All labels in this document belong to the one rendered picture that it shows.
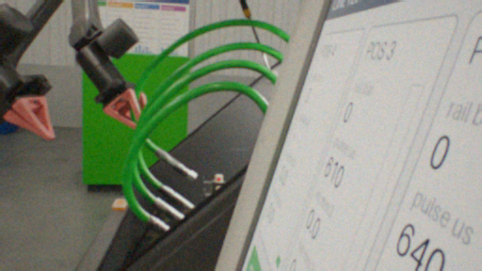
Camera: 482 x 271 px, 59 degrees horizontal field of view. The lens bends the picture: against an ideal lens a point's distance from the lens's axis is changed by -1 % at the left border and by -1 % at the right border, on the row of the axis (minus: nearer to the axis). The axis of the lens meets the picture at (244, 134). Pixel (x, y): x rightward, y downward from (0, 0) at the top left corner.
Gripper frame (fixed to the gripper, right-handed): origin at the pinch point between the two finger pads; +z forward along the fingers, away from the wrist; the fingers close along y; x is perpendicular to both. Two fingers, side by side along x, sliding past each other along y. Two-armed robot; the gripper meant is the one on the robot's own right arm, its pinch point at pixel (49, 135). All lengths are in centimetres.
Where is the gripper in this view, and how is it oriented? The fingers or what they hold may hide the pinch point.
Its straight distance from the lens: 80.1
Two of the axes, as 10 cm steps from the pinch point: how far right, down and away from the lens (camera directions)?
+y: 7.4, -6.3, -2.3
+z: 6.5, 7.6, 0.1
